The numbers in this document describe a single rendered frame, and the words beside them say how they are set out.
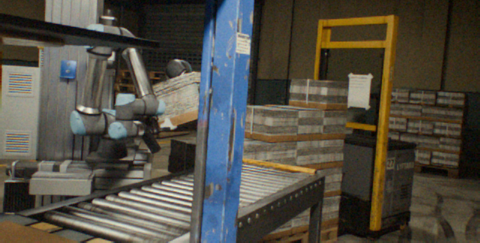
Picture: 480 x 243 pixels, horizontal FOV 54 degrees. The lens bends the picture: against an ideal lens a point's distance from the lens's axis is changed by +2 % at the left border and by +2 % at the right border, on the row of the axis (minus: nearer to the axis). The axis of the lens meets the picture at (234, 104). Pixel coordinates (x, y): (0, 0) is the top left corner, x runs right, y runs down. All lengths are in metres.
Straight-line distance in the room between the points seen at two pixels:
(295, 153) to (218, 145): 2.46
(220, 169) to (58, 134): 1.70
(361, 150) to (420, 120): 3.72
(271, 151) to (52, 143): 1.43
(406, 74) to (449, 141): 2.15
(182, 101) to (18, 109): 0.85
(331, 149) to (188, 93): 1.81
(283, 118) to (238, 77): 2.31
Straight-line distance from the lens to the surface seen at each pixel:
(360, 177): 4.30
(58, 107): 2.58
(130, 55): 2.21
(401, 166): 4.40
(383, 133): 3.99
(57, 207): 1.62
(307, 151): 3.52
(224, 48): 0.97
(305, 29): 10.12
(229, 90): 0.96
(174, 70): 2.74
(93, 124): 2.31
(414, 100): 7.90
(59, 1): 2.60
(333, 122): 3.72
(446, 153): 7.88
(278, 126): 3.24
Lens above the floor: 1.24
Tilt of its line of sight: 3 degrees down
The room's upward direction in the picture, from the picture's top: 4 degrees clockwise
